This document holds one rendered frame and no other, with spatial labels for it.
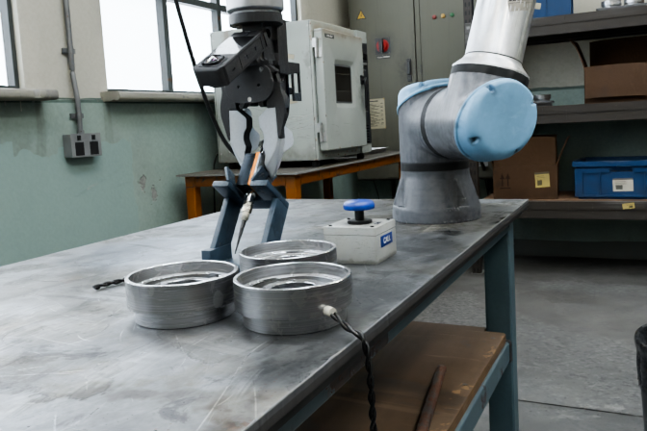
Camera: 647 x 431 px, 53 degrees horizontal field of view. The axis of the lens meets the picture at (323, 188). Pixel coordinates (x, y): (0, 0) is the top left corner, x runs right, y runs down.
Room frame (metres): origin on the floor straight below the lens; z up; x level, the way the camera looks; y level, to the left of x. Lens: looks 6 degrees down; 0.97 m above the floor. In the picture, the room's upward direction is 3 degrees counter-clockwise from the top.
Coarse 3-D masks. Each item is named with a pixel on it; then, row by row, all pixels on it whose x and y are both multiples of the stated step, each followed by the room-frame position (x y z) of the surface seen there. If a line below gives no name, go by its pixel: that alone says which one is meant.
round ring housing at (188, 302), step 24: (168, 264) 0.65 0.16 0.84; (192, 264) 0.65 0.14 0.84; (216, 264) 0.65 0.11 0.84; (144, 288) 0.56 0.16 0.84; (168, 288) 0.55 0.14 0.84; (192, 288) 0.56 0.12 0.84; (216, 288) 0.57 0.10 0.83; (144, 312) 0.56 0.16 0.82; (168, 312) 0.55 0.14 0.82; (192, 312) 0.56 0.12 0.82; (216, 312) 0.57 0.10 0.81
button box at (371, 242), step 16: (336, 224) 0.81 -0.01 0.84; (352, 224) 0.81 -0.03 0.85; (368, 224) 0.80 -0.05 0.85; (384, 224) 0.80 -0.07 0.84; (336, 240) 0.79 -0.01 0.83; (352, 240) 0.78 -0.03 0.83; (368, 240) 0.78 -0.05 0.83; (384, 240) 0.80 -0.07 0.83; (352, 256) 0.79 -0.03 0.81; (368, 256) 0.78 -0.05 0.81; (384, 256) 0.79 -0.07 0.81
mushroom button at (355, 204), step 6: (348, 204) 0.81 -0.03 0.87; (354, 204) 0.80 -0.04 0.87; (360, 204) 0.80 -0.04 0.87; (366, 204) 0.80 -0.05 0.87; (372, 204) 0.81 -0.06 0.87; (348, 210) 0.80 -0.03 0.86; (354, 210) 0.80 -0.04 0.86; (360, 210) 0.80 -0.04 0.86; (366, 210) 0.80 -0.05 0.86; (354, 216) 0.82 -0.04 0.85; (360, 216) 0.81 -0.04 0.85
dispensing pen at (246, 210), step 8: (264, 152) 0.87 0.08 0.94; (248, 160) 0.85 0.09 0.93; (248, 168) 0.84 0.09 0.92; (240, 176) 0.84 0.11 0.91; (248, 176) 0.83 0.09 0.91; (240, 184) 0.83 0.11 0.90; (248, 192) 0.83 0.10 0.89; (248, 200) 0.83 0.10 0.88; (248, 208) 0.82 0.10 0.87; (248, 216) 0.82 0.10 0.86; (240, 232) 0.81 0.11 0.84; (240, 240) 0.81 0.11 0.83
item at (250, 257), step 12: (288, 240) 0.75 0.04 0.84; (300, 240) 0.74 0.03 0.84; (312, 240) 0.74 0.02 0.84; (240, 252) 0.69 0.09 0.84; (252, 252) 0.72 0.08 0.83; (264, 252) 0.73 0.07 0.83; (276, 252) 0.73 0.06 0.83; (288, 252) 0.74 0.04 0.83; (300, 252) 0.73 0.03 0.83; (312, 252) 0.73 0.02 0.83; (324, 252) 0.66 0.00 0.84; (336, 252) 0.69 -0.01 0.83; (240, 264) 0.68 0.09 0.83; (252, 264) 0.65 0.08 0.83; (264, 264) 0.65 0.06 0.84
